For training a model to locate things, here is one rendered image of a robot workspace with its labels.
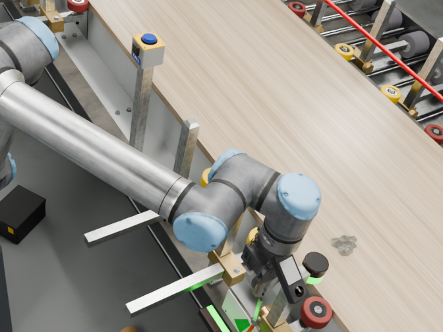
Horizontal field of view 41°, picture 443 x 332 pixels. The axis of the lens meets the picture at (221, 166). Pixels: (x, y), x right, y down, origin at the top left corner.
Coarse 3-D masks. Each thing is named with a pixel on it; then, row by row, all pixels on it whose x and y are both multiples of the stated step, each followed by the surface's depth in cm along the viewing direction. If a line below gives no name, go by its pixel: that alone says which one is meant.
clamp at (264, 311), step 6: (270, 306) 154; (264, 312) 152; (264, 318) 151; (264, 324) 151; (270, 324) 150; (282, 324) 151; (264, 330) 152; (270, 330) 150; (276, 330) 149; (282, 330) 150; (288, 330) 150
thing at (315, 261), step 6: (312, 252) 138; (306, 258) 137; (312, 258) 137; (318, 258) 137; (324, 258) 138; (312, 264) 136; (318, 264) 136; (324, 264) 137; (318, 270) 135; (324, 270) 136
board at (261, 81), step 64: (128, 0) 234; (192, 0) 244; (256, 0) 254; (192, 64) 214; (256, 64) 221; (320, 64) 230; (256, 128) 196; (320, 128) 203; (384, 128) 210; (384, 192) 187; (384, 256) 169; (384, 320) 154
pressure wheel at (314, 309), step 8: (312, 296) 154; (304, 304) 152; (312, 304) 152; (320, 304) 153; (328, 304) 153; (304, 312) 150; (312, 312) 151; (320, 312) 151; (328, 312) 152; (304, 320) 151; (312, 320) 149; (320, 320) 149; (328, 320) 150; (312, 328) 151; (320, 328) 151
